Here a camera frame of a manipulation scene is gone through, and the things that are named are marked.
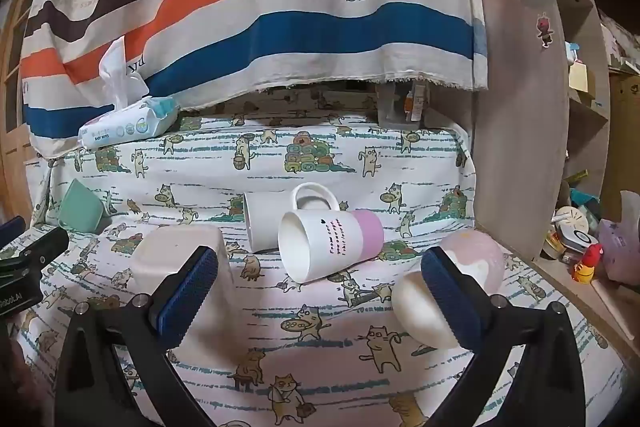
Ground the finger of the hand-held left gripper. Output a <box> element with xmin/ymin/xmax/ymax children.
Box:
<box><xmin>0</xmin><ymin>227</ymin><xmax>70</xmax><ymax>281</ymax></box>
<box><xmin>0</xmin><ymin>216</ymin><xmax>27</xmax><ymax>251</ymax></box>

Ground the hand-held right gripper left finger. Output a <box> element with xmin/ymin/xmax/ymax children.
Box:
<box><xmin>54</xmin><ymin>246</ymin><xmax>221</xmax><ymax>427</ymax></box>

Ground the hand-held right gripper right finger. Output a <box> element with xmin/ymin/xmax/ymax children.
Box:
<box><xmin>421</xmin><ymin>246</ymin><xmax>587</xmax><ymax>427</ymax></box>

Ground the white and pink mug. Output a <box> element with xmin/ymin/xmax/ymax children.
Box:
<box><xmin>277</xmin><ymin>182</ymin><xmax>385</xmax><ymax>286</ymax></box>

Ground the beige square cup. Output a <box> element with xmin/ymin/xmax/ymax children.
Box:
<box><xmin>130</xmin><ymin>225</ymin><xmax>241</xmax><ymax>354</ymax></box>

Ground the pink and cream cup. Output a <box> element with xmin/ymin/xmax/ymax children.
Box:
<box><xmin>391</xmin><ymin>229</ymin><xmax>506</xmax><ymax>351</ymax></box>

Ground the green cup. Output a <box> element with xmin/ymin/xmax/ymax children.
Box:
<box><xmin>57</xmin><ymin>178</ymin><xmax>114</xmax><ymax>233</ymax></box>

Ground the plain white cup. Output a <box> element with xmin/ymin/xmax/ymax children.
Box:
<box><xmin>242</xmin><ymin>190</ymin><xmax>302</xmax><ymax>254</ymax></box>

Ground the red and yellow toy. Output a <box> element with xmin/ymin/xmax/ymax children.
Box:
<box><xmin>571</xmin><ymin>242</ymin><xmax>605</xmax><ymax>284</ymax></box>

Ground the wet wipes pack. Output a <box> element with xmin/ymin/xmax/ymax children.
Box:
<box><xmin>77</xmin><ymin>37</ymin><xmax>181</xmax><ymax>152</ymax></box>

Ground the purple tissue pack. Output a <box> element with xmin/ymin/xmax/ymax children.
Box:
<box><xmin>597</xmin><ymin>190</ymin><xmax>640</xmax><ymax>289</ymax></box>

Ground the wooden shelf unit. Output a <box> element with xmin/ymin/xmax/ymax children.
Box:
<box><xmin>470</xmin><ymin>0</ymin><xmax>640</xmax><ymax>360</ymax></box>

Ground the clear plastic container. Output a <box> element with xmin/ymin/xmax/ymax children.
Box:
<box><xmin>377</xmin><ymin>79</ymin><xmax>431</xmax><ymax>128</ymax></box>

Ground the cardboard box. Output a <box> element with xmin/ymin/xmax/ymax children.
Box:
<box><xmin>607</xmin><ymin>66</ymin><xmax>640</xmax><ymax>188</ymax></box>

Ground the yellow note pad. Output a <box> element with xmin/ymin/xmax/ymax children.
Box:
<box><xmin>567</xmin><ymin>62</ymin><xmax>591</xmax><ymax>94</ymax></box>

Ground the striped cloth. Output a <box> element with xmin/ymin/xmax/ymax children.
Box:
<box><xmin>19</xmin><ymin>0</ymin><xmax>489</xmax><ymax>160</ymax></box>

